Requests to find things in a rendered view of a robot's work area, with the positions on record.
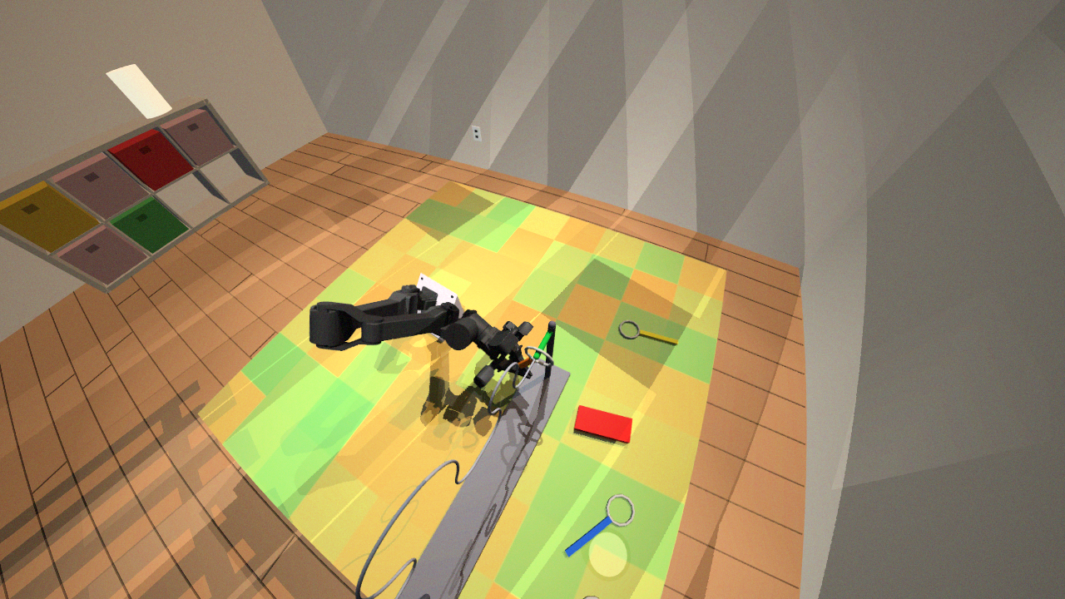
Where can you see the orange bar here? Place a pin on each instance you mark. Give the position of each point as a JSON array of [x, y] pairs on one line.
[[528, 361]]

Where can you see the red rectangular block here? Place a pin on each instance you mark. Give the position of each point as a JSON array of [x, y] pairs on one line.
[[603, 424]]

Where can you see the yellow handle with white loop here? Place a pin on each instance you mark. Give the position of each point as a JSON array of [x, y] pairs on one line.
[[648, 334]]

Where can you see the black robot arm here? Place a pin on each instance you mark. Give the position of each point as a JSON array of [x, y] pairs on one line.
[[332, 324]]

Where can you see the white ring with blue handle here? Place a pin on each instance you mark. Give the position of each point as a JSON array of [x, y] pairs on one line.
[[600, 526]]

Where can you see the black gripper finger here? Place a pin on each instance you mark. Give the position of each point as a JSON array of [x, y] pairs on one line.
[[521, 372], [518, 357]]

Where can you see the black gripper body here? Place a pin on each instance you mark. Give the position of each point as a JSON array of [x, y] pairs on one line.
[[487, 372]]

